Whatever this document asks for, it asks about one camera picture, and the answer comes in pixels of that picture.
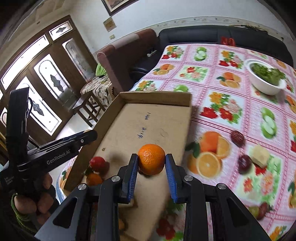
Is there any orange mandarin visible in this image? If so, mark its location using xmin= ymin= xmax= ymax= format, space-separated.
xmin=137 ymin=144 xmax=166 ymax=176

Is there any dark red jujube date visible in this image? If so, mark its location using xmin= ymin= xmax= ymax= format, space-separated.
xmin=230 ymin=131 xmax=245 ymax=148

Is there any left hand with glove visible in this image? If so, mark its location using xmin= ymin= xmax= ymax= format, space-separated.
xmin=10 ymin=172 xmax=57 ymax=232

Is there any framed wall painting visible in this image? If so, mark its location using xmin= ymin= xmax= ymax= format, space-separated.
xmin=102 ymin=0 xmax=137 ymax=16

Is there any red purple grape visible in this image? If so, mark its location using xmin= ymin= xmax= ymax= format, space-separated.
xmin=256 ymin=202 xmax=270 ymax=220

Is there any black leather sofa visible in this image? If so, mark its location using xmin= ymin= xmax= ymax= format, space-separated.
xmin=129 ymin=25 xmax=293 ymax=82

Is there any maroon armchair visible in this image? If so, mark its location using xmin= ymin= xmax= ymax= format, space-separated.
xmin=97 ymin=29 xmax=157 ymax=93

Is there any pink fruit-print tablecloth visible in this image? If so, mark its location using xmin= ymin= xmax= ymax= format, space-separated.
xmin=57 ymin=44 xmax=295 ymax=240

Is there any wooden glass-panel door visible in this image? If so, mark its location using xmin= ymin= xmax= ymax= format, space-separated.
xmin=1 ymin=15 xmax=97 ymax=144

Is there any red cherry tomato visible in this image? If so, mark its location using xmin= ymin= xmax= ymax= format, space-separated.
xmin=89 ymin=156 xmax=106 ymax=173

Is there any white bowl of greens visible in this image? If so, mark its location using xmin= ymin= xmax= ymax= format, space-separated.
xmin=244 ymin=59 xmax=287 ymax=96

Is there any red item on sofa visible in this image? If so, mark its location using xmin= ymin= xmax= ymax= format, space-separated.
xmin=221 ymin=37 xmax=236 ymax=47

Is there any small orange kumquat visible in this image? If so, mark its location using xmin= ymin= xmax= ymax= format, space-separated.
xmin=86 ymin=173 xmax=103 ymax=186

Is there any wooden side table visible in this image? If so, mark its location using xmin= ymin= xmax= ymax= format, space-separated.
xmin=72 ymin=91 xmax=106 ymax=127

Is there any brown cardboard tray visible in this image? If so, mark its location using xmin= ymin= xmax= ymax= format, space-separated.
xmin=64 ymin=91 xmax=192 ymax=240

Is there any small wall plaque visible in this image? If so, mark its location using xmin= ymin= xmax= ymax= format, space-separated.
xmin=103 ymin=17 xmax=116 ymax=32

